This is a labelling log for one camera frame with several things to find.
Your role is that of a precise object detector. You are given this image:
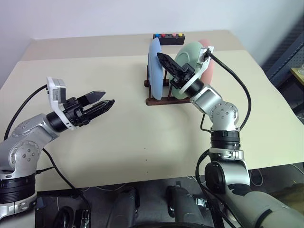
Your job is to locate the black right shoulder cable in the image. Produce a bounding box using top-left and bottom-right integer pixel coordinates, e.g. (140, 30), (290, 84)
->
(195, 149), (236, 228)

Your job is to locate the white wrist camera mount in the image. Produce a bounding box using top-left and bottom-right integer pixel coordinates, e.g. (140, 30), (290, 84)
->
(46, 76), (77, 131)
(178, 46), (215, 95)

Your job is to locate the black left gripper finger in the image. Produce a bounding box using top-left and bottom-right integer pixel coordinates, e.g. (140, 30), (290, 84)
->
(84, 99), (116, 121)
(79, 90), (106, 105)

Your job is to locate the dark rounded robot leg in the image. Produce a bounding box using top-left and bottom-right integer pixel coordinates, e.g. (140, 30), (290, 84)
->
(113, 187), (141, 228)
(166, 186), (205, 228)

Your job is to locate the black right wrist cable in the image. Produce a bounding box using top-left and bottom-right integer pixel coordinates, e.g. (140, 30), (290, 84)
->
(200, 48), (252, 132)

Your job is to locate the brown wooden dish rack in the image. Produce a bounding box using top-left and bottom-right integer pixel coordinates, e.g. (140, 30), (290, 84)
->
(143, 65), (193, 106)

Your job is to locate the silver metal bracket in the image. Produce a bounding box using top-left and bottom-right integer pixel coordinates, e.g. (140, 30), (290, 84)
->
(195, 198), (208, 210)
(80, 209), (92, 228)

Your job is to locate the white floor cable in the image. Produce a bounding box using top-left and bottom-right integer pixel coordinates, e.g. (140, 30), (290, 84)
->
(186, 175), (207, 185)

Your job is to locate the black button box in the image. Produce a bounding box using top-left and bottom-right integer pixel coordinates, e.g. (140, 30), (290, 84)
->
(152, 33), (186, 46)

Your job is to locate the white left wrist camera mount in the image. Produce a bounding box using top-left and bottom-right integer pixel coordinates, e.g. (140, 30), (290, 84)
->
(46, 76), (77, 131)

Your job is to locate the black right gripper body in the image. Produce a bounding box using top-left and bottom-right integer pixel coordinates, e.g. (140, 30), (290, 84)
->
(169, 63), (197, 90)

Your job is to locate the black shoulder cable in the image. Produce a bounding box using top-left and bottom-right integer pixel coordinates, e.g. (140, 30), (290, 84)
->
(35, 148), (94, 228)
(195, 149), (236, 228)

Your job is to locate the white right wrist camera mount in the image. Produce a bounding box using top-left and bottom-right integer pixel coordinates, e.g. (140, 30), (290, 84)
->
(178, 46), (215, 95)

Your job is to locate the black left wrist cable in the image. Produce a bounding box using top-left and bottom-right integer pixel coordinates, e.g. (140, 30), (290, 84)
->
(3, 85), (48, 141)

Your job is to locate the dark perforated metal shelf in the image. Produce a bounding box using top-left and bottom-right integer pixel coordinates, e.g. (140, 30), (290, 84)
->
(260, 20), (304, 113)

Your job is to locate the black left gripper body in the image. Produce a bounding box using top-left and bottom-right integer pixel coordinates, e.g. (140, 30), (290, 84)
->
(61, 96), (92, 128)

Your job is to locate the yellowish tray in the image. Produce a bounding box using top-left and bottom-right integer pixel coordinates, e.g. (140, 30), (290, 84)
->
(290, 66), (304, 86)

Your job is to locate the black left shoulder cable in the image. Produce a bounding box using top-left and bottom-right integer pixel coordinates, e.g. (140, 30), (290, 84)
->
(35, 148), (94, 228)

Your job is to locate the green plate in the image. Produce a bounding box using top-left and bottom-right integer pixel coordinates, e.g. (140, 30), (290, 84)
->
(169, 41), (203, 100)

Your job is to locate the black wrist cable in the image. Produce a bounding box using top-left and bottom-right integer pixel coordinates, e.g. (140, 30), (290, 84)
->
(200, 48), (252, 132)
(3, 85), (48, 141)

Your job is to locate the blue plate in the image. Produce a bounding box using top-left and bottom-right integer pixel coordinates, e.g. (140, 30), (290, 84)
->
(147, 38), (164, 101)

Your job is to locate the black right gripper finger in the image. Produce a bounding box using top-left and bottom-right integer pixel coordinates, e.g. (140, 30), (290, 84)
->
(156, 53), (183, 81)
(158, 52), (186, 74)

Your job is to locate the pink plate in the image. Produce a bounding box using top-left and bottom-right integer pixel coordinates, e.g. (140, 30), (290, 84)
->
(198, 38), (215, 86)

